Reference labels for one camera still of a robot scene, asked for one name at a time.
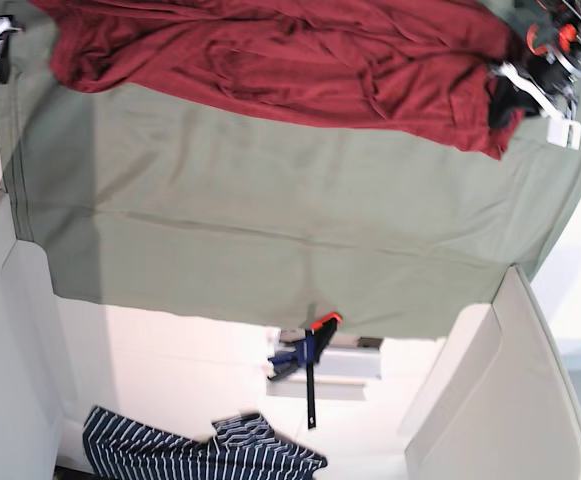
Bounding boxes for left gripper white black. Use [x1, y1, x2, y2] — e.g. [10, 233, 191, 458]
[487, 44, 581, 149]

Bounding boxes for red T-shirt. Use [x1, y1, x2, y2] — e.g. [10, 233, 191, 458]
[39, 1, 523, 159]

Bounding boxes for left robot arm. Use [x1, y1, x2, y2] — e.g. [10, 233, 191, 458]
[488, 1, 581, 150]

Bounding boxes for navy striped shirt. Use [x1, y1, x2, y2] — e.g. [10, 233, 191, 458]
[82, 406, 328, 480]

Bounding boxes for green table cloth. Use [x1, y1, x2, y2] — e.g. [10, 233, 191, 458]
[0, 1, 581, 338]

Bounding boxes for white partition panel right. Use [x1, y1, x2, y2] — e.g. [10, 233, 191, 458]
[400, 266, 581, 479]

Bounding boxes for white partition panel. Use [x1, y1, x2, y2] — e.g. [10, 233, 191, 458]
[400, 266, 581, 479]
[0, 193, 63, 479]

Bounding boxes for white partition panel left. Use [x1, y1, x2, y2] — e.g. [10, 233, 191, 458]
[0, 193, 63, 479]

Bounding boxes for blue black bar clamp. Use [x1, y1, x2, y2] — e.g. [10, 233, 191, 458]
[268, 312, 343, 430]

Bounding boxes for aluminium table frame rail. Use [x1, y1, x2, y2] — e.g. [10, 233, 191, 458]
[266, 330, 384, 401]

